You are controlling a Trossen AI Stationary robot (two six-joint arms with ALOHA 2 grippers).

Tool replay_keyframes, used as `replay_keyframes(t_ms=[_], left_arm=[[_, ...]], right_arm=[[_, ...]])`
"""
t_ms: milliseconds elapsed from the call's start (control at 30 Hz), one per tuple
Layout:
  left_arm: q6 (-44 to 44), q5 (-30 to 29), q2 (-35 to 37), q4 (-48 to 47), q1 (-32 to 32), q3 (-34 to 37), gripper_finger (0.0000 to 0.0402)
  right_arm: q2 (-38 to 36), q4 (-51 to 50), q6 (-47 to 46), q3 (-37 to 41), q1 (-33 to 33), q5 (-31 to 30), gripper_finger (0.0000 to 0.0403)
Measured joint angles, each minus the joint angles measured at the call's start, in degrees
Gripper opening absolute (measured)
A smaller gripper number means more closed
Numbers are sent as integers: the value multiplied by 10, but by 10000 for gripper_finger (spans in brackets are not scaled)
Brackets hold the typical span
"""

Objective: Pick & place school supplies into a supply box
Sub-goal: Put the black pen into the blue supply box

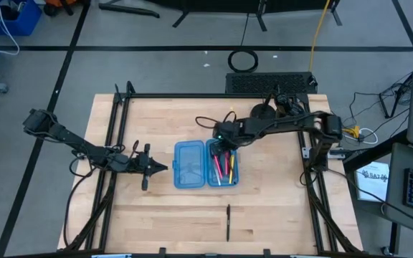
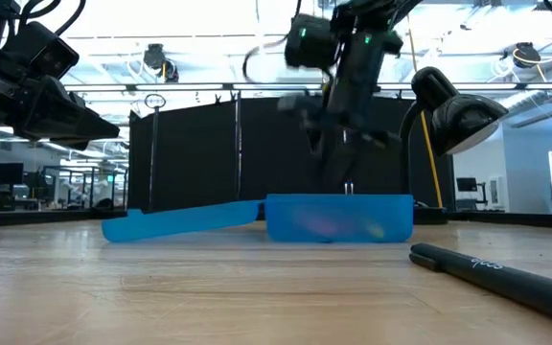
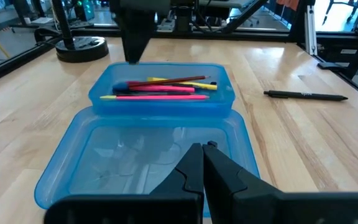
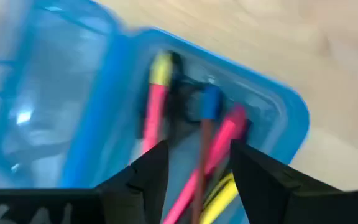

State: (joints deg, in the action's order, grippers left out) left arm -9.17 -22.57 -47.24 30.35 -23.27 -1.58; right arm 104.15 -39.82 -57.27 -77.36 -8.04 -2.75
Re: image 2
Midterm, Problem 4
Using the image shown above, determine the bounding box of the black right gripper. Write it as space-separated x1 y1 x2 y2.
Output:
278 93 393 194

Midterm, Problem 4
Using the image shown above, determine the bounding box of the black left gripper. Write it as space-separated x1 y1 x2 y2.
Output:
0 37 121 150

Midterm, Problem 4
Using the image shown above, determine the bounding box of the blue plastic supply box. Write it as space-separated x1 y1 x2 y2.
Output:
101 193 416 244

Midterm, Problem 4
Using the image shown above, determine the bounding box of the black computer monitor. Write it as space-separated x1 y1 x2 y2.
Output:
0 162 25 188

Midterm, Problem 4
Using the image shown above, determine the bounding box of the black partition screen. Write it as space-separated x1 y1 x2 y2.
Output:
127 93 455 213

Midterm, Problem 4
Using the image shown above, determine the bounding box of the black desk lamp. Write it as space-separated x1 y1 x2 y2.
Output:
398 66 510 226

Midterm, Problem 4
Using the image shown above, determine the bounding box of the small black monitor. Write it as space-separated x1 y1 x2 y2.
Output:
455 176 479 194

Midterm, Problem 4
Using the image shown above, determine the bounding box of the black pen with white print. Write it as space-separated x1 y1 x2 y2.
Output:
408 242 552 330

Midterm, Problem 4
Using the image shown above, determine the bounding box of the thin pole with ring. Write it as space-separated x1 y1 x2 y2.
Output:
144 92 168 212

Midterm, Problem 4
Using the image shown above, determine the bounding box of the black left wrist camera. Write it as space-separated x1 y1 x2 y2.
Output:
1 20 81 81

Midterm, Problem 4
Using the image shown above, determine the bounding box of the yellow cable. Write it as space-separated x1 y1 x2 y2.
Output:
403 13 445 209

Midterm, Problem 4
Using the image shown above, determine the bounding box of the black frame-mounted camera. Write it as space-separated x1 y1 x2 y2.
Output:
143 42 180 83
512 41 542 69

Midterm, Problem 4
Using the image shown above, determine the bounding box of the black left wrist camera cable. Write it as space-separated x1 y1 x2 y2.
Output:
18 0 88 37

